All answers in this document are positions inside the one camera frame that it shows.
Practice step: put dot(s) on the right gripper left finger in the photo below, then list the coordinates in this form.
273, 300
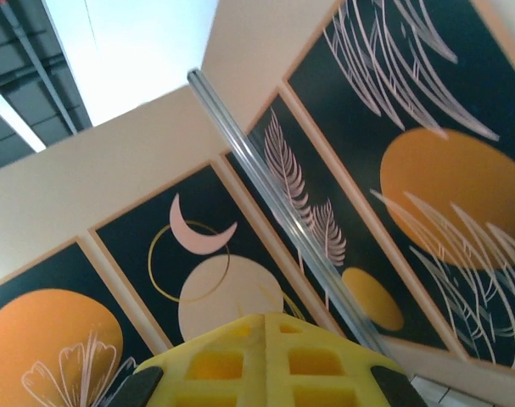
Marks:
214, 364

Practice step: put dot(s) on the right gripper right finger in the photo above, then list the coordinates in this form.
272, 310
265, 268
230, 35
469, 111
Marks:
316, 364

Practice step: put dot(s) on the aluminium frame post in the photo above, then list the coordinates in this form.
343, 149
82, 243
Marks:
287, 212

